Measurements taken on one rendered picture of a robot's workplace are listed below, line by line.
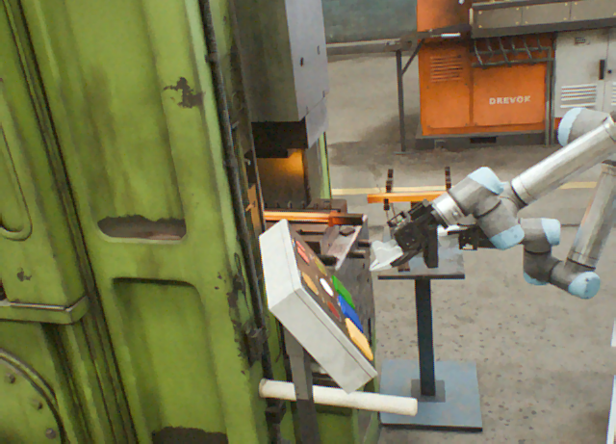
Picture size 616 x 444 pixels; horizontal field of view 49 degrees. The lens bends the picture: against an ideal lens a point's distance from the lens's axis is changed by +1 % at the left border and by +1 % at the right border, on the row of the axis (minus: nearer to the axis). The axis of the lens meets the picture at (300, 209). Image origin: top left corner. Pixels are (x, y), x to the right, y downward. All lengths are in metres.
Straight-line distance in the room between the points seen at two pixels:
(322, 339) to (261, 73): 0.75
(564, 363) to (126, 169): 2.06
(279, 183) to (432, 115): 3.35
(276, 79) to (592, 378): 1.91
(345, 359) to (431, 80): 4.24
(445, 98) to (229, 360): 3.96
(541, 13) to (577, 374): 2.96
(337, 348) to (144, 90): 0.79
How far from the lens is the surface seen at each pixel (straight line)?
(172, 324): 2.00
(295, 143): 1.87
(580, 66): 5.56
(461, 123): 5.60
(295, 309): 1.34
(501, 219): 1.62
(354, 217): 2.03
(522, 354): 3.16
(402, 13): 9.52
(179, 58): 1.59
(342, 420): 2.31
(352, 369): 1.44
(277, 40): 1.76
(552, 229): 1.96
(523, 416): 2.85
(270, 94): 1.80
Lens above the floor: 1.86
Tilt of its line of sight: 23 degrees down
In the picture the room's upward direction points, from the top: 7 degrees counter-clockwise
